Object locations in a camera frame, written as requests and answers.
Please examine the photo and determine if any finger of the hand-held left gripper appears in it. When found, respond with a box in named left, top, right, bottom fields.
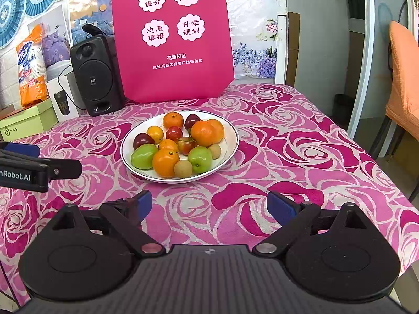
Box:
left=0, top=151, right=83, bottom=180
left=0, top=141, right=41, bottom=158

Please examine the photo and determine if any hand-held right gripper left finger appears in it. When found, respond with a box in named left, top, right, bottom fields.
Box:
left=36, top=190, right=167, bottom=258

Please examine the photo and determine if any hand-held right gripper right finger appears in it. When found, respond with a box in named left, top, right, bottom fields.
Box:
left=252, top=190, right=380, bottom=257

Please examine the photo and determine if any black speaker cable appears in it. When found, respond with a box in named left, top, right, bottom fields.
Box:
left=56, top=64, right=87, bottom=110

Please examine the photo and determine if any chair with orange cover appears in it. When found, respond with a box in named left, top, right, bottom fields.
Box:
left=376, top=20, right=419, bottom=203

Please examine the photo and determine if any black microphone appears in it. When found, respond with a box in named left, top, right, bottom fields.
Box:
left=82, top=24, right=107, bottom=38

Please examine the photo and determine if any orange with green stem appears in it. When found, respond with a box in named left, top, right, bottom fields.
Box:
left=152, top=149, right=180, bottom=179

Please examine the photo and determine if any large orange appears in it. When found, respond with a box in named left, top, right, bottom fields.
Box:
left=190, top=120, right=217, bottom=147

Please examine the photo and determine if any white cup box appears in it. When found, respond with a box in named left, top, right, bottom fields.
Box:
left=46, top=71, right=87, bottom=123

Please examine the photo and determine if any purple bedding wall poster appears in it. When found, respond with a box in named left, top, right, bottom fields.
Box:
left=28, top=5, right=71, bottom=72

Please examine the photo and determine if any small yellow-orange kumquat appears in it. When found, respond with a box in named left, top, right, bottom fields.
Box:
left=146, top=126, right=164, bottom=143

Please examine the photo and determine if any red and yellow apple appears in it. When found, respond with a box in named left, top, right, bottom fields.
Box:
left=177, top=137, right=197, bottom=156

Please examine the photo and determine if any small red apple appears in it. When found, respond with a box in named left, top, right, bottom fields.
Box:
left=165, top=126, right=183, bottom=142

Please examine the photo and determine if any flat brown cardboard sheet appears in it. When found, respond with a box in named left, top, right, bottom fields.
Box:
left=286, top=11, right=301, bottom=87

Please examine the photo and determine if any small orange kumquat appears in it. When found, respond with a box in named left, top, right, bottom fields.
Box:
left=158, top=139, right=179, bottom=153

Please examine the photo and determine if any round green apple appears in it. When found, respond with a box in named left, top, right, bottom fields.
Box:
left=187, top=146, right=213, bottom=175

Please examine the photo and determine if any floral printed wall sheet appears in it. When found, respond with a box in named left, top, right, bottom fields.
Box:
left=226, top=0, right=279, bottom=80

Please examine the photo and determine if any black speaker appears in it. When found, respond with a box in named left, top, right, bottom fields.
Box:
left=70, top=34, right=126, bottom=117

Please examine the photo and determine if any orange and white packet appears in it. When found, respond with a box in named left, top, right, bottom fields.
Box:
left=16, top=24, right=48, bottom=107

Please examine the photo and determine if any light green cardboard box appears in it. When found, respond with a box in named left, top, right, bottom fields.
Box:
left=0, top=98, right=59, bottom=142

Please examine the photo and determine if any pink rose printed tablecloth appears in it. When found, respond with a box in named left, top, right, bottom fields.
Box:
left=0, top=83, right=419, bottom=305

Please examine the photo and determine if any medium tangerine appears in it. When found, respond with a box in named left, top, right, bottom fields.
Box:
left=163, top=111, right=184, bottom=130
left=206, top=119, right=225, bottom=145

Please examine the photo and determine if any white plate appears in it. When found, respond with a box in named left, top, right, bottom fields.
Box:
left=120, top=109, right=239, bottom=184

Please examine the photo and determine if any elongated green mango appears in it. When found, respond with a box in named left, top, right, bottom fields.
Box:
left=130, top=144, right=159, bottom=170

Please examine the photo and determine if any magenta tote bag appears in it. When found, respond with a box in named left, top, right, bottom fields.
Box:
left=111, top=0, right=235, bottom=103

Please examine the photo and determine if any dark red plum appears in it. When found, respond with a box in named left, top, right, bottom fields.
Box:
left=184, top=114, right=201, bottom=131
left=133, top=133, right=155, bottom=150

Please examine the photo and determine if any blue bedding wall poster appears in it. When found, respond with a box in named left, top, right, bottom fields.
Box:
left=69, top=0, right=115, bottom=44

